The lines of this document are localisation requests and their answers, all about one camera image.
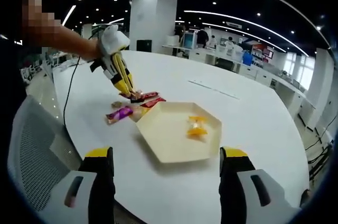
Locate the cream hexagonal container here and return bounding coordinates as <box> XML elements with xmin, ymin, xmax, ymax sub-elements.
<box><xmin>135</xmin><ymin>101</ymin><xmax>222</xmax><ymax>163</ymax></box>

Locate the red wall display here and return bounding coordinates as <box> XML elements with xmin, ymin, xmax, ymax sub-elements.
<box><xmin>250</xmin><ymin>43</ymin><xmax>275</xmax><ymax>62</ymax></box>

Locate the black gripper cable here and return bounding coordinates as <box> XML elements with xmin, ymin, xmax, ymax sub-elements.
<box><xmin>63</xmin><ymin>32</ymin><xmax>105</xmax><ymax>127</ymax></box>

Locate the purple snack packet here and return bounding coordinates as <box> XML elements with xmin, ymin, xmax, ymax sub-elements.
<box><xmin>106</xmin><ymin>105</ymin><xmax>134</xmax><ymax>126</ymax></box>

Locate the black office chair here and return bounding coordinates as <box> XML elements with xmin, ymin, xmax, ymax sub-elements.
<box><xmin>214</xmin><ymin>57</ymin><xmax>234</xmax><ymax>71</ymax></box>
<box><xmin>136</xmin><ymin>39</ymin><xmax>153</xmax><ymax>53</ymax></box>

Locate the grey mesh office chair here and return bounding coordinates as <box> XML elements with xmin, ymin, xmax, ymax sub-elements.
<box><xmin>7</xmin><ymin>95</ymin><xmax>83</xmax><ymax>212</ymax></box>

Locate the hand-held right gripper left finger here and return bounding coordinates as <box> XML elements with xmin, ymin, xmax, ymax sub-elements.
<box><xmin>43</xmin><ymin>146</ymin><xmax>117</xmax><ymax>224</ymax></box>

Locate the row of white chairs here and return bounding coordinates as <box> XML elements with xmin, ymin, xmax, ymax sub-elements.
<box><xmin>20</xmin><ymin>53</ymin><xmax>53</xmax><ymax>83</ymax></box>

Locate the light blue screen display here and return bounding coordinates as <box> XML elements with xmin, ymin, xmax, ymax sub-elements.
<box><xmin>183</xmin><ymin>30</ymin><xmax>198</xmax><ymax>49</ymax></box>

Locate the yellow clear snack packet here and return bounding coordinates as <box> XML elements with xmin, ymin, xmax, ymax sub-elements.
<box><xmin>129</xmin><ymin>105</ymin><xmax>152</xmax><ymax>123</ymax></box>

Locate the maroon snack packet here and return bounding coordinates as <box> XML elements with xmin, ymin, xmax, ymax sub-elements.
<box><xmin>131</xmin><ymin>90</ymin><xmax>161</xmax><ymax>103</ymax></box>

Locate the person's dark clothing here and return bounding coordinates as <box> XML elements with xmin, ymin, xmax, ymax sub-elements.
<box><xmin>0</xmin><ymin>46</ymin><xmax>27</xmax><ymax>119</ymax></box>

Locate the long white office counter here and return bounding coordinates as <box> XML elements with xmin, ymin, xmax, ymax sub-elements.
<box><xmin>161</xmin><ymin>43</ymin><xmax>316</xmax><ymax>131</ymax></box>

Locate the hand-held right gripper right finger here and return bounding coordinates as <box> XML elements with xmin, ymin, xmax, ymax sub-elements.
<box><xmin>218</xmin><ymin>146</ymin><xmax>304</xmax><ymax>224</ymax></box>

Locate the orange clear snack packet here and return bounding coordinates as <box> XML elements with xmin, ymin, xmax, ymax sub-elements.
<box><xmin>186</xmin><ymin>115</ymin><xmax>210</xmax><ymax>140</ymax></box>

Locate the red snack packet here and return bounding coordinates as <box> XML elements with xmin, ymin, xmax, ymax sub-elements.
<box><xmin>140</xmin><ymin>97</ymin><xmax>167</xmax><ymax>109</ymax></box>

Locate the white square column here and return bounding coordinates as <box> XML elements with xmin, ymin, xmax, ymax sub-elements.
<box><xmin>307</xmin><ymin>48</ymin><xmax>337</xmax><ymax>131</ymax></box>
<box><xmin>129</xmin><ymin>0</ymin><xmax>178</xmax><ymax>56</ymax></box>

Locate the person's right hand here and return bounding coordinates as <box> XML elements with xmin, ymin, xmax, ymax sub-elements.
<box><xmin>299</xmin><ymin>188</ymin><xmax>313</xmax><ymax>208</ymax></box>

